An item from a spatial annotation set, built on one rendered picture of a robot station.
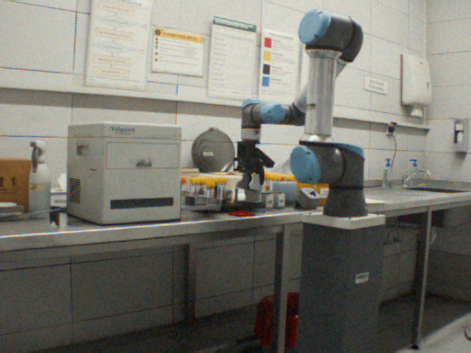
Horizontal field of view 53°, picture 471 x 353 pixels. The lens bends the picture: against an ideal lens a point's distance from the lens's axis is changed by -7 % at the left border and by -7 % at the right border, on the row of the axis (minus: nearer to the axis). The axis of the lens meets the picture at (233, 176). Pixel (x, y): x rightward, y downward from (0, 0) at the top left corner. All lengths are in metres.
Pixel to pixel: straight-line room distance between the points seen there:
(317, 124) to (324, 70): 0.17
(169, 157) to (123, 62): 0.76
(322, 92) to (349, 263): 0.53
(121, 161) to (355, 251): 0.76
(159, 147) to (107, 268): 0.84
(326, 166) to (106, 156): 0.65
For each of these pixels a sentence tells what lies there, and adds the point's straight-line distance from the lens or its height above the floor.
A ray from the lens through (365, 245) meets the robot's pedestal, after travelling 1.64.
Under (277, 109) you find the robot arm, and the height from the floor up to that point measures 1.24.
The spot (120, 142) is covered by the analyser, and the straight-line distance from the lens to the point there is 1.49.
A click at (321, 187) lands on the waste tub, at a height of 0.96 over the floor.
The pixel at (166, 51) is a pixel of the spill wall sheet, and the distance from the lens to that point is 2.36.
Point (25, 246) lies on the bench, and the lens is 1.36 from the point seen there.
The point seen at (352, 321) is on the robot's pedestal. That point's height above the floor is 0.57.
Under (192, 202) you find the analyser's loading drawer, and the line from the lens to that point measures 1.67.
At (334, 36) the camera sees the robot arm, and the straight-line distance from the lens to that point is 1.56.
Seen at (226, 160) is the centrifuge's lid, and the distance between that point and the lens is 2.44.
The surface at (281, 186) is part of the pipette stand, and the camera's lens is 2.06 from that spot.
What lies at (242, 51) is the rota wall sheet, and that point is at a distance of 2.62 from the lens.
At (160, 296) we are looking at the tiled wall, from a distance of 2.42.
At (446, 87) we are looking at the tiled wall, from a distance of 4.14.
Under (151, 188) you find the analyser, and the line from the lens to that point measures 1.54.
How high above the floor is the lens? 1.11
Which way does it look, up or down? 3 degrees down
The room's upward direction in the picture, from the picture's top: 2 degrees clockwise
